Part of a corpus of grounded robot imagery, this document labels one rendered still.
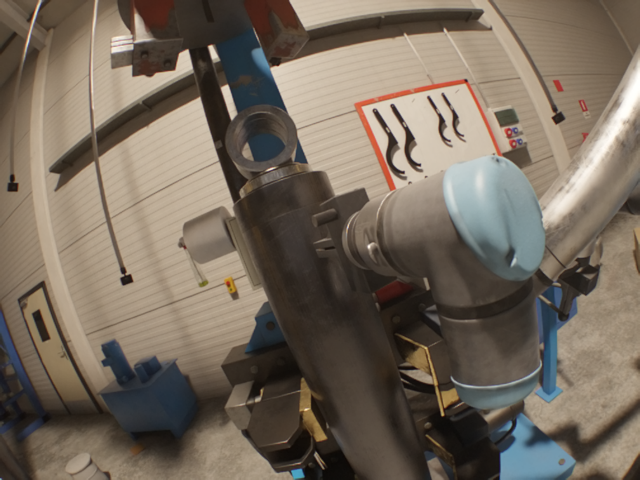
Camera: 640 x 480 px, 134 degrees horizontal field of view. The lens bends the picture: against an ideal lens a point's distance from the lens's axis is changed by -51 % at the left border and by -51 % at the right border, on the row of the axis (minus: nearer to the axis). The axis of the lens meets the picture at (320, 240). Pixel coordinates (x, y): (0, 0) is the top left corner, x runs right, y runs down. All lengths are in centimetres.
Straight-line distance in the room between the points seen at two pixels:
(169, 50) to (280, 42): 32
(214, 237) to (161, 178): 173
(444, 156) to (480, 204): 280
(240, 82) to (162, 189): 207
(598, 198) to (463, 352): 22
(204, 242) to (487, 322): 138
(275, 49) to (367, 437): 103
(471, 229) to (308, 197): 36
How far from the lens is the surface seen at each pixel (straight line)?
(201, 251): 149
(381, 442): 69
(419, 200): 21
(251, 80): 115
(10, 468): 132
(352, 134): 275
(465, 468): 99
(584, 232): 34
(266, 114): 59
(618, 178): 35
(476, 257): 18
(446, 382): 58
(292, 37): 85
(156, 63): 73
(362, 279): 35
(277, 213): 48
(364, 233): 27
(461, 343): 23
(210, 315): 289
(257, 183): 52
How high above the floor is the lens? 137
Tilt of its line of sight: 3 degrees down
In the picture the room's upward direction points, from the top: 21 degrees counter-clockwise
